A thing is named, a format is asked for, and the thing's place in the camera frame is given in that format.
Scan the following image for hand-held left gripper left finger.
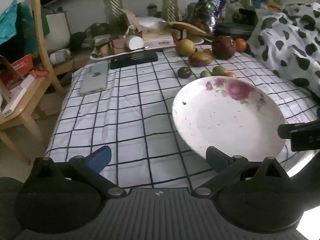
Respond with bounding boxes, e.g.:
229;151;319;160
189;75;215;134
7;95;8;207
31;145;127;199

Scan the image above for large orange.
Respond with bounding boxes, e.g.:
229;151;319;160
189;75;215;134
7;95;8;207
234;38;247;52

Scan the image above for brown mango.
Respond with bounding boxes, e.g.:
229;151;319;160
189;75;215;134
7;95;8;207
188;52;213;67

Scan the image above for wrapped plant trunk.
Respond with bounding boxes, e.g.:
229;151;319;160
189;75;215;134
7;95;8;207
160;0;179;22
101;0;125;20

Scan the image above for small white bottle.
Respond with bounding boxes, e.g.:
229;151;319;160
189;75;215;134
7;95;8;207
49;50;72;64

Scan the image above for white floral plate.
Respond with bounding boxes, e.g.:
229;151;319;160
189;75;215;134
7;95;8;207
172;76;287;160

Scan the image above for pale green smartphone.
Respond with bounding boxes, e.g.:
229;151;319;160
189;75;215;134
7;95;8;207
79;62;110;96

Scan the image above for yellow white box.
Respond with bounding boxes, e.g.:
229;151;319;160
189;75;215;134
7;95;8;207
142;31;174;47

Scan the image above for yellow pear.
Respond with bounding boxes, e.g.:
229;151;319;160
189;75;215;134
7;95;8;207
175;38;196;57

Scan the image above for brown paper bag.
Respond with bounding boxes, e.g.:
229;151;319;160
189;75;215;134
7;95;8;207
119;8;143;34

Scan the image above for black flat pad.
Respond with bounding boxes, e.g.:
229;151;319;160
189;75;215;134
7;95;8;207
110;50;158;70

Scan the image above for cow print blanket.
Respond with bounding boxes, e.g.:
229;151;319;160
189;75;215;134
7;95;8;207
246;2;320;117

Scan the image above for checkered white tablecloth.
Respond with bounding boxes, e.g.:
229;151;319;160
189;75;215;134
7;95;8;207
45;44;320;189

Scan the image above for wooden chair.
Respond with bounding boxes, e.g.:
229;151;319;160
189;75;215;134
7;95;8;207
0;0;75;165

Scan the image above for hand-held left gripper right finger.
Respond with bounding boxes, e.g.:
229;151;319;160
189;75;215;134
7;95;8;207
193;146;292;198

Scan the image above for red cardboard box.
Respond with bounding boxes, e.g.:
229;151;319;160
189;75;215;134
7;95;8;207
0;54;34;85

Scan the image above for small brown cardboard box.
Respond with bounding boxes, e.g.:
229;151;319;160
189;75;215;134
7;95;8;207
110;39;128;54

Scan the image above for purple green foil bag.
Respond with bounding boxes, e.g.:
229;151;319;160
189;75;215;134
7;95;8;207
194;0;227;34

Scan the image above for black round object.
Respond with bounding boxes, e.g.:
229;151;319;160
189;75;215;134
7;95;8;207
69;32;87;53

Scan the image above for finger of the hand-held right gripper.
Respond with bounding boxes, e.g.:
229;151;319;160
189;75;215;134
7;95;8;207
277;121;320;152

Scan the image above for white plastic bag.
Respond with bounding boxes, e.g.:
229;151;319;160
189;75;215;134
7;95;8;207
136;17;167;30

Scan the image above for dark green bag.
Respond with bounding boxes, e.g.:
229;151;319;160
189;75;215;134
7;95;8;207
17;2;50;53

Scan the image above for long white box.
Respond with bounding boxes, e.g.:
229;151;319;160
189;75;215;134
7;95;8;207
0;74;37;118

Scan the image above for white framed panel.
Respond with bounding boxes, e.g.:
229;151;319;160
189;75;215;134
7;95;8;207
44;11;72;53

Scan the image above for white round jar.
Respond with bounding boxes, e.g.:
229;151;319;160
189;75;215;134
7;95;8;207
125;34;144;50

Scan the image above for dark red pomegranate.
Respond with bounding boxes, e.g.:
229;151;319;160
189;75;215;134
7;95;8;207
212;35;237;60

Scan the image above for dark wrinkled passion fruit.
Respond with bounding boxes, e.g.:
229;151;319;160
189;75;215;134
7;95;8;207
177;67;192;79

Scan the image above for black zip case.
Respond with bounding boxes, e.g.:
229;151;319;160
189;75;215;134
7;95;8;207
214;22;255;40

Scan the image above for teal plastic bag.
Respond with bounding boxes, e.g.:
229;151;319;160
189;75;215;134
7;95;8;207
0;0;18;45

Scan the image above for dark open box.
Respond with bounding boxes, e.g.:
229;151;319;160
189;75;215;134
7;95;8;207
234;6;258;25

